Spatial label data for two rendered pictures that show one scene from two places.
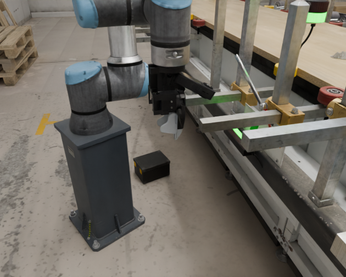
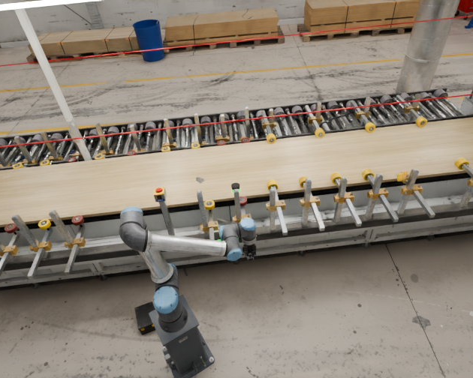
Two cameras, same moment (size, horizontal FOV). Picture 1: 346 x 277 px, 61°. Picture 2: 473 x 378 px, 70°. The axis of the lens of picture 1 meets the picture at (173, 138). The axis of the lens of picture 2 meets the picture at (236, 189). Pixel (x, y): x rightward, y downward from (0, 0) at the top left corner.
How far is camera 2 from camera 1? 2.03 m
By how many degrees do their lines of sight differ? 61
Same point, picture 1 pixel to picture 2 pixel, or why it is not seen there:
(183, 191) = not seen: hidden behind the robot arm
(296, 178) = (260, 230)
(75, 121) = (180, 322)
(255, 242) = (225, 271)
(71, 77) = (174, 304)
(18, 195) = not seen: outside the picture
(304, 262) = not seen: hidden behind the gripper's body
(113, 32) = (162, 265)
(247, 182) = (194, 258)
